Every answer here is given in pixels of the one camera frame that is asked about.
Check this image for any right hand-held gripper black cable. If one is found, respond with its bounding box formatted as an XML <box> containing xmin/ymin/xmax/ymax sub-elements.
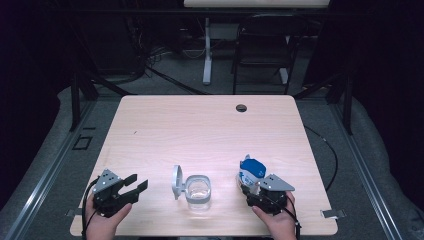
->
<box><xmin>281</xmin><ymin>192</ymin><xmax>302</xmax><ymax>240</ymax></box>

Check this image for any person's right hand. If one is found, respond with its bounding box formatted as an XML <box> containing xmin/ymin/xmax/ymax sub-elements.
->
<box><xmin>251</xmin><ymin>192</ymin><xmax>298</xmax><ymax>240</ymax></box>

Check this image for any white desk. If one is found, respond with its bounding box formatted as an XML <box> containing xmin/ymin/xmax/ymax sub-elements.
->
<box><xmin>183</xmin><ymin>0</ymin><xmax>331</xmax><ymax>86</ymax></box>

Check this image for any left hand-held gripper black cable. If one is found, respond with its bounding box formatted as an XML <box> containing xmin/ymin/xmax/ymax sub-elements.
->
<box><xmin>81</xmin><ymin>177</ymin><xmax>101</xmax><ymax>240</ymax></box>

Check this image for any metal floor rail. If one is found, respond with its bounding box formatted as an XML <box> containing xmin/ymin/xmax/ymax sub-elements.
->
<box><xmin>328</xmin><ymin>99</ymin><xmax>405</xmax><ymax>240</ymax></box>
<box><xmin>2</xmin><ymin>99</ymin><xmax>98</xmax><ymax>240</ymax></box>

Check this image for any person's left hand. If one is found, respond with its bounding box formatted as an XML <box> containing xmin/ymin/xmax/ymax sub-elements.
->
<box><xmin>84</xmin><ymin>202</ymin><xmax>133</xmax><ymax>240</ymax></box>

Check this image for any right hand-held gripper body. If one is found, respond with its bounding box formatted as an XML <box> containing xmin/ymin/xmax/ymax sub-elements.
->
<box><xmin>245</xmin><ymin>173</ymin><xmax>296</xmax><ymax>216</ymax></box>

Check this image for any clear pitcher with grey lid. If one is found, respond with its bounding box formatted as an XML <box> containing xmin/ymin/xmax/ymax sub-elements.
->
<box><xmin>171</xmin><ymin>164</ymin><xmax>213</xmax><ymax>212</ymax></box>

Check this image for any black folding chair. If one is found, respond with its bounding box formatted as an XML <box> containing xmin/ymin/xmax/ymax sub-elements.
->
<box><xmin>231</xmin><ymin>13</ymin><xmax>310</xmax><ymax>96</ymax></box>

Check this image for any thick black floor cable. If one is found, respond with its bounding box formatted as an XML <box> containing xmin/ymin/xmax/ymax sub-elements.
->
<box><xmin>145</xmin><ymin>65</ymin><xmax>209</xmax><ymax>96</ymax></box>

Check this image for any hand-held gripper black cable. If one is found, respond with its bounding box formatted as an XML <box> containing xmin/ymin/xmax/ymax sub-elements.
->
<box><xmin>81</xmin><ymin>177</ymin><xmax>101</xmax><ymax>240</ymax></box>
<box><xmin>281</xmin><ymin>192</ymin><xmax>302</xmax><ymax>240</ymax></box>

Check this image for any black metal stand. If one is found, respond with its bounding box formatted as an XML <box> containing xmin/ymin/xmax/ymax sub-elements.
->
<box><xmin>69</xmin><ymin>70</ymin><xmax>138</xmax><ymax>133</ymax></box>
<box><xmin>293</xmin><ymin>70</ymin><xmax>354</xmax><ymax>136</ymax></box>

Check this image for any thin black floor cable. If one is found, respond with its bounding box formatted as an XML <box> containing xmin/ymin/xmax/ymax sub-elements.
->
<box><xmin>303</xmin><ymin>124</ymin><xmax>339</xmax><ymax>193</ymax></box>

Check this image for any blue and white milk pouch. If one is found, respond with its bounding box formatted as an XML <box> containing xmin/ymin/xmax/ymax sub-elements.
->
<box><xmin>235</xmin><ymin>154</ymin><xmax>268</xmax><ymax>196</ymax></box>

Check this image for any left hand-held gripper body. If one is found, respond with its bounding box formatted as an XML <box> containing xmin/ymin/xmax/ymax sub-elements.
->
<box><xmin>91</xmin><ymin>168</ymin><xmax>141</xmax><ymax>219</ymax></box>

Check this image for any tangle of cables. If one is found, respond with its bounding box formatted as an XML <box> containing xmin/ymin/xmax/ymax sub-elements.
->
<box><xmin>123</xmin><ymin>14</ymin><xmax>174</xmax><ymax>83</ymax></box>

